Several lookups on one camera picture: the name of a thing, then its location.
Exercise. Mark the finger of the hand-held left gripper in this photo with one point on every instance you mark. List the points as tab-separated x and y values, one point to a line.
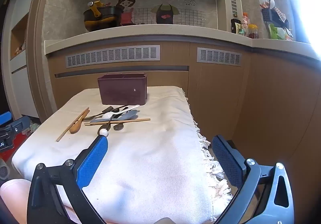
21	123
5	115

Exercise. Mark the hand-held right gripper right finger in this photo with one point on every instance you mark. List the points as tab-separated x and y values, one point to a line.
228	161

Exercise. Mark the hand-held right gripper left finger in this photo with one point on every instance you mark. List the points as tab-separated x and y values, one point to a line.
92	161

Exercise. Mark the wooden spoon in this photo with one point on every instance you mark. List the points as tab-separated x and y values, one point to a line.
75	128

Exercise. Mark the wooden chopstick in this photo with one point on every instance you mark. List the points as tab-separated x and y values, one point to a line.
67	128
135	120

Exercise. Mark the white plastic spoon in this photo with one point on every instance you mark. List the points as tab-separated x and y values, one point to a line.
107	115

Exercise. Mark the grey plastic spoon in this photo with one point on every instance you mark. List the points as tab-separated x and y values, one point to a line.
131	114

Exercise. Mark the purple plastic utensil container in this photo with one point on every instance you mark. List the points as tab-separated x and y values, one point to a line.
123	91

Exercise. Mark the red crate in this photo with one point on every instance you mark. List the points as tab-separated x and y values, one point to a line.
6	157

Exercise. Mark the grey slipper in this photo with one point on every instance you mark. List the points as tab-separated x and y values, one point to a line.
3	170

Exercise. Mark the cream fringed tablecloth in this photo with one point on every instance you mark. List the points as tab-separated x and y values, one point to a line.
150	163

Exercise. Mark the person's pink clothed leg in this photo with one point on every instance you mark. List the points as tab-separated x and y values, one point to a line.
15	196

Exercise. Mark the wooden kitchen cabinet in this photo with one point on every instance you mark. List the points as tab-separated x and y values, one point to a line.
215	93

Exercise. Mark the small grey vent grille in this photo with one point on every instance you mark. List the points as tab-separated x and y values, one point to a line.
219	57

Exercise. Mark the large grey vent grille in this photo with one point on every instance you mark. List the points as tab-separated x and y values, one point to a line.
112	56

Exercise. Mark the small green-lidded jar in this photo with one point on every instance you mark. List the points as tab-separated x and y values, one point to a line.
241	32

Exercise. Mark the yellow-lidded jar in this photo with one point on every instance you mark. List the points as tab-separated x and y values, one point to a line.
252	31

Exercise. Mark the dark sauce bottle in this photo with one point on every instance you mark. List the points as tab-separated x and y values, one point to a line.
235	25

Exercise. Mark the green plastic bag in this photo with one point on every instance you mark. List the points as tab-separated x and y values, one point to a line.
275	33

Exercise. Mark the speckled kitchen countertop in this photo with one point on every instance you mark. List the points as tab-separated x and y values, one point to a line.
150	34

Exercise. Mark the orange-capped plastic bottle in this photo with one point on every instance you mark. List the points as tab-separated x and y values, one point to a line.
245	22

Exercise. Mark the cartoon wall poster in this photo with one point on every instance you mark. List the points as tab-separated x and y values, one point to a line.
150	5

